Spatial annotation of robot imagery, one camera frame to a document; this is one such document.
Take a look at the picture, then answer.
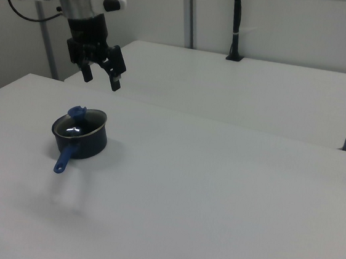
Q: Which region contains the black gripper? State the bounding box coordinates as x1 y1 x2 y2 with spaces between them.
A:
59 10 133 93

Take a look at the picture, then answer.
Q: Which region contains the glass lid with blue knob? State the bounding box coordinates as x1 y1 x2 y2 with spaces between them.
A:
52 102 108 141

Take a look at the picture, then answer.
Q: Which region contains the dark blue saucepan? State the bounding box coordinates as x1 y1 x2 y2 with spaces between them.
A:
46 105 111 179

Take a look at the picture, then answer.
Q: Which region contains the white side table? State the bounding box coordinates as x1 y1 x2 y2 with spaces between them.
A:
59 33 346 151

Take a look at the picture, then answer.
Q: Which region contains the black pole with base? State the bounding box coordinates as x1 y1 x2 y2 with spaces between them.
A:
225 0 251 63

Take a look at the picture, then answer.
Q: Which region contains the white zip tie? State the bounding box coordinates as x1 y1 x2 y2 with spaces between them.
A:
233 25 258 39

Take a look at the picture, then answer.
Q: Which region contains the thin grey wall post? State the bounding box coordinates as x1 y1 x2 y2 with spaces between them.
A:
26 0 66 80

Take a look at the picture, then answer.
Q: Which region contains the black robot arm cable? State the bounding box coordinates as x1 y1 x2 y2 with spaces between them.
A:
4 0 65 26

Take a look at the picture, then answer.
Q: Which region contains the wide grey wall post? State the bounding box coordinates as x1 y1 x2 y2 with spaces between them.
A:
176 0 203 50

